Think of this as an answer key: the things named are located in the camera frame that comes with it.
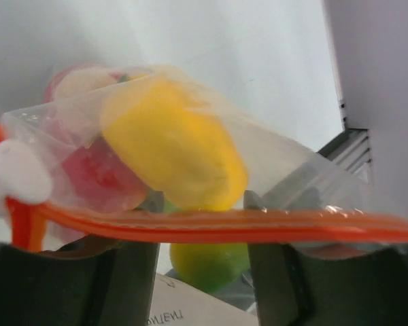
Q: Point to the red fake tomato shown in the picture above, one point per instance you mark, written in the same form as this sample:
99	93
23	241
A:
101	179

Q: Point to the red fake apple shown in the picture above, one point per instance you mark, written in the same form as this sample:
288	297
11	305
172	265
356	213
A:
79	79

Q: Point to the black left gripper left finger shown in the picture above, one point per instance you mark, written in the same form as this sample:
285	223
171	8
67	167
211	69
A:
92	281

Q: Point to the yellow green fake fruit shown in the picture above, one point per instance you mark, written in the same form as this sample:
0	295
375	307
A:
209	267

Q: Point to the yellow fake mango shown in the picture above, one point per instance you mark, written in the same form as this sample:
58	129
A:
167	135

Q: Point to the clear zip top bag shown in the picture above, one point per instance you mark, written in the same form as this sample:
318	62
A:
294	197

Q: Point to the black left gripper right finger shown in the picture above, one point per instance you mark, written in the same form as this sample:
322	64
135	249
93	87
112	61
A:
314	286

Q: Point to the aluminium side rail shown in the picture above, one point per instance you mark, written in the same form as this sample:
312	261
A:
351	149

